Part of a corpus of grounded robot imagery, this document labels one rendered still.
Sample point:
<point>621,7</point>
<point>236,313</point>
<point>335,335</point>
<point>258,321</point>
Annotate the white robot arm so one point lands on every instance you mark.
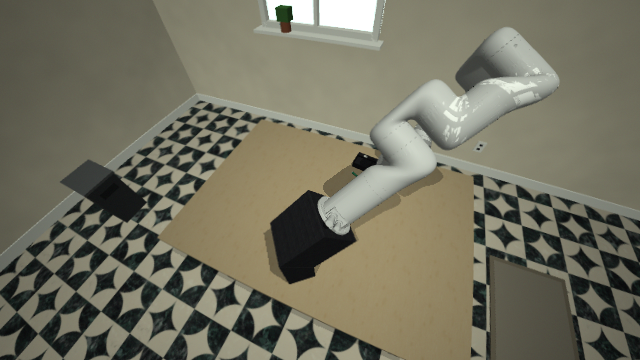
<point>448,120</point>

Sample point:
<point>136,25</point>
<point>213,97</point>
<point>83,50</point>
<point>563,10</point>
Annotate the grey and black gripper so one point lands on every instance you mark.
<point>381,161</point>

